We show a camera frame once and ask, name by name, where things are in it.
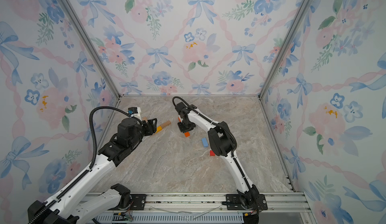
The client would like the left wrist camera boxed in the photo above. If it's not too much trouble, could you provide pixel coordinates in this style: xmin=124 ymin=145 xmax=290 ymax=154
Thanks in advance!
xmin=116 ymin=107 xmax=144 ymax=150

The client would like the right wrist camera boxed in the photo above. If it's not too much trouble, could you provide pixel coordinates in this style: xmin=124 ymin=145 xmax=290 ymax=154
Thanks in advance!
xmin=175 ymin=102 xmax=192 ymax=118

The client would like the plain wooden block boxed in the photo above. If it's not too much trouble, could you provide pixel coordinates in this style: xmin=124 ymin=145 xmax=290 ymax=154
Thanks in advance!
xmin=160 ymin=121 xmax=171 ymax=129

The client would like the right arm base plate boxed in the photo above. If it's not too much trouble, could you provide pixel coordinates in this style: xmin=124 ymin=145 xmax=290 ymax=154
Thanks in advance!
xmin=222 ymin=194 xmax=268 ymax=211

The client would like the aluminium corner post right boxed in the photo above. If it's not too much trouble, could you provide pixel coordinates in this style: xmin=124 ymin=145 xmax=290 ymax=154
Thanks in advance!
xmin=258 ymin=0 xmax=313 ymax=100

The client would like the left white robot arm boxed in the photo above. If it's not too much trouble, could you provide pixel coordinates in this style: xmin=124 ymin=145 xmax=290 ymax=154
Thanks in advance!
xmin=28 ymin=118 xmax=157 ymax=224

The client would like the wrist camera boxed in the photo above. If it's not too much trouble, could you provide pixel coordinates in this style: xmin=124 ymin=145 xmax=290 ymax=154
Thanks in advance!
xmin=116 ymin=107 xmax=144 ymax=150
xmin=175 ymin=102 xmax=192 ymax=118

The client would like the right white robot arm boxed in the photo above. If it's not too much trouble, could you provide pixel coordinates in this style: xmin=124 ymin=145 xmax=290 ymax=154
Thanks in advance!
xmin=179 ymin=107 xmax=260 ymax=210

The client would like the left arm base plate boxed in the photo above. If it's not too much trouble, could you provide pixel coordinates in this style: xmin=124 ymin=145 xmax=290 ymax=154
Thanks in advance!
xmin=109 ymin=194 xmax=147 ymax=211

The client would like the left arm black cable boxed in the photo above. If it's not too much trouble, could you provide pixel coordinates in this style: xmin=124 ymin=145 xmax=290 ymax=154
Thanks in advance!
xmin=28 ymin=105 xmax=133 ymax=224

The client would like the aluminium corner post left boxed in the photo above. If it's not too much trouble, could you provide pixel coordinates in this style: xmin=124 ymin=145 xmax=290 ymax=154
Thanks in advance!
xmin=58 ymin=0 xmax=120 ymax=99

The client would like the light blue block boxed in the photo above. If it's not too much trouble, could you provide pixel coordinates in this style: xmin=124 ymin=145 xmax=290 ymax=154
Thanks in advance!
xmin=202 ymin=138 xmax=209 ymax=148

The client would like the aluminium corner post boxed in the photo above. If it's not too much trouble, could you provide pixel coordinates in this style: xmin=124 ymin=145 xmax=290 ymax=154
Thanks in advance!
xmin=258 ymin=0 xmax=313 ymax=100
xmin=58 ymin=0 xmax=120 ymax=99

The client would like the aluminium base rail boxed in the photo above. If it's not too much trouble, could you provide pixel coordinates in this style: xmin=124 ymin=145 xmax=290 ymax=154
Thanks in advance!
xmin=90 ymin=192 xmax=316 ymax=224

